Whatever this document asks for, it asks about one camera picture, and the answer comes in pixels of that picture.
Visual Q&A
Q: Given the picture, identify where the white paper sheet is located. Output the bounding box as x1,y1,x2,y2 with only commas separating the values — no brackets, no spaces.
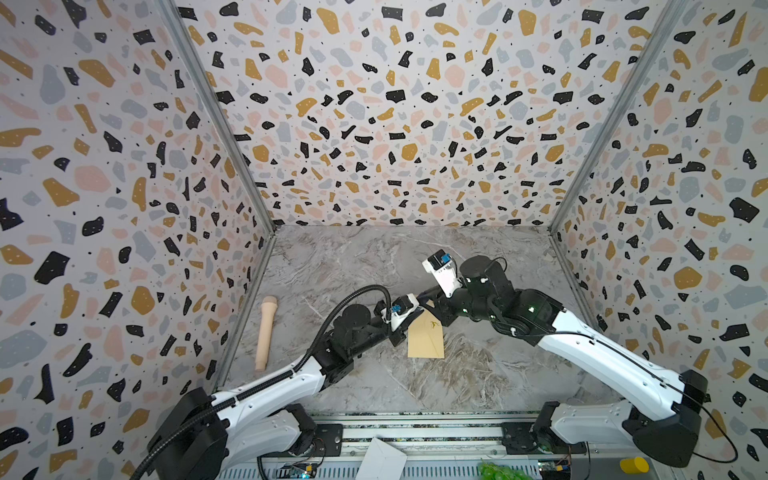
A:
355,438,408,480

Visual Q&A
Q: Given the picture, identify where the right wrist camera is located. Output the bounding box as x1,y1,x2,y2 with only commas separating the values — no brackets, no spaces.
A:
422,249,462,298

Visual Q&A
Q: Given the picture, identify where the yellow round object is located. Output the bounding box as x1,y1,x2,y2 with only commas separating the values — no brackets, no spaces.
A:
619,457,650,475

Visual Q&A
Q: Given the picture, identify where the aluminium corner post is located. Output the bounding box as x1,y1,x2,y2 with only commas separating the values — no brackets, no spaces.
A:
155,0,275,239
548,0,686,238

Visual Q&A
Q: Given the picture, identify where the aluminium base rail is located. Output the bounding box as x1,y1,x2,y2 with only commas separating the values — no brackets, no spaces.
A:
214,411,638,479

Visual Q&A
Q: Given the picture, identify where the wooden roller pin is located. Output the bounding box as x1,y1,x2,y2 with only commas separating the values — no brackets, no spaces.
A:
255,296,278,372

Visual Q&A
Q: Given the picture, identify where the right circuit board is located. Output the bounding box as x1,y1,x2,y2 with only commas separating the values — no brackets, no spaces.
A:
537,460,572,480

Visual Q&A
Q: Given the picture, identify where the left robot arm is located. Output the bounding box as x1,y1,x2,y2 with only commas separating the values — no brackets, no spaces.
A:
132,285,435,479

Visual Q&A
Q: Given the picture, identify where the right aluminium corner post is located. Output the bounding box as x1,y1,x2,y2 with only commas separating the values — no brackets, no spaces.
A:
548,0,686,238

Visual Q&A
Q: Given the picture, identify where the green plastic object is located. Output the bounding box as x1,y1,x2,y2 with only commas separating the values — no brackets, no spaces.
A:
478,462,531,480

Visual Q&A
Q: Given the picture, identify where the black corrugated cable conduit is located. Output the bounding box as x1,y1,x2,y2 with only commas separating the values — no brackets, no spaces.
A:
128,284,394,480

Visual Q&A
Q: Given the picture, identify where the left aluminium corner post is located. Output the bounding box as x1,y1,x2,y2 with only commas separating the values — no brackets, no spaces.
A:
155,0,275,239

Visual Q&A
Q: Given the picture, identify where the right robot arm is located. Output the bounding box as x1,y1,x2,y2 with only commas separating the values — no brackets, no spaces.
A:
422,250,708,468

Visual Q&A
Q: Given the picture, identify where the small circuit board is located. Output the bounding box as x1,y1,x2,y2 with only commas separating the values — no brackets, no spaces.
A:
275,462,319,479

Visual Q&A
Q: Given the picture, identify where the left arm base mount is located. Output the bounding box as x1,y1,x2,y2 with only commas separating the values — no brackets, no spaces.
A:
287,423,344,457

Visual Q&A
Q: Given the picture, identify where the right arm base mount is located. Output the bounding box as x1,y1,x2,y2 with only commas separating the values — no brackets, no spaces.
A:
501,421,587,455

